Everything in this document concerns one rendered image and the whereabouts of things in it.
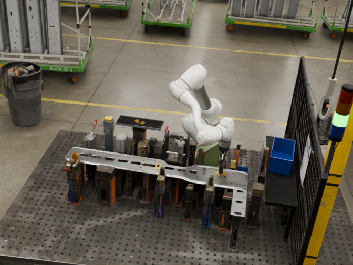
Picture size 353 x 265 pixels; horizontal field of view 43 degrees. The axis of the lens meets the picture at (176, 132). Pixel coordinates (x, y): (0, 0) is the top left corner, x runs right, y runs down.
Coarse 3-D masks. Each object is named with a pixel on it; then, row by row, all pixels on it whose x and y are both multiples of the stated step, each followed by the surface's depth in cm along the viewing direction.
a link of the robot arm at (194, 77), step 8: (192, 72) 335; (200, 72) 336; (184, 80) 335; (192, 80) 335; (200, 80) 338; (192, 88) 339; (200, 88) 350; (200, 96) 360; (208, 96) 371; (200, 104) 374; (208, 104) 375; (216, 104) 389; (208, 112) 382; (216, 112) 389; (208, 120) 390
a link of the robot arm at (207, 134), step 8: (184, 96) 329; (192, 96) 331; (184, 104) 333; (192, 104) 324; (192, 112) 319; (200, 112) 318; (200, 120) 309; (200, 128) 298; (208, 128) 295; (216, 128) 298; (200, 136) 292; (208, 136) 292; (216, 136) 295; (200, 144) 295; (208, 144) 294
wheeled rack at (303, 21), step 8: (320, 0) 894; (312, 8) 993; (232, 16) 949; (256, 16) 949; (304, 16) 997; (312, 16) 977; (232, 24) 951; (248, 24) 938; (256, 24) 935; (264, 24) 933; (272, 24) 931; (280, 24) 934; (288, 24) 935; (296, 24) 935; (304, 24) 933; (312, 24) 946; (304, 32) 944
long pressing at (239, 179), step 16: (80, 160) 332; (96, 160) 333; (112, 160) 335; (128, 160) 336; (144, 160) 337; (160, 160) 338; (176, 176) 323; (192, 176) 323; (208, 176) 325; (240, 176) 327
